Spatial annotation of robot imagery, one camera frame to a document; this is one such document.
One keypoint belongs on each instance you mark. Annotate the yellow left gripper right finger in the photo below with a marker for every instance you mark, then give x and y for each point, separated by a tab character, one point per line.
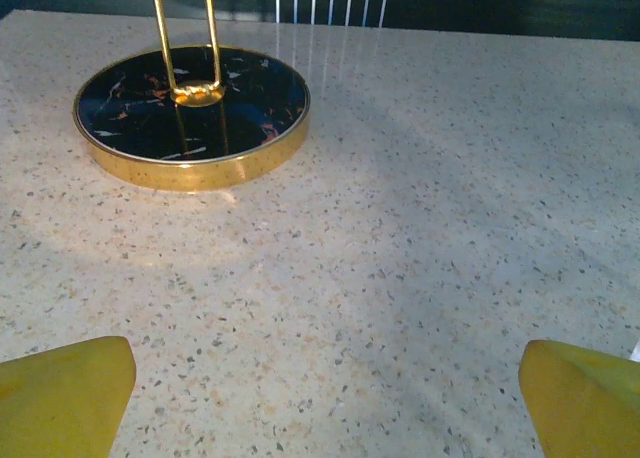
585	408

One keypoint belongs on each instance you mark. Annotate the gold glass holder stand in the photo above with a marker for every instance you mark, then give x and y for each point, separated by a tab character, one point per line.
200	173

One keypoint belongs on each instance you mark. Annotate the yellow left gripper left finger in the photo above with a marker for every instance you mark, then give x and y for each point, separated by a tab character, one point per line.
60	403

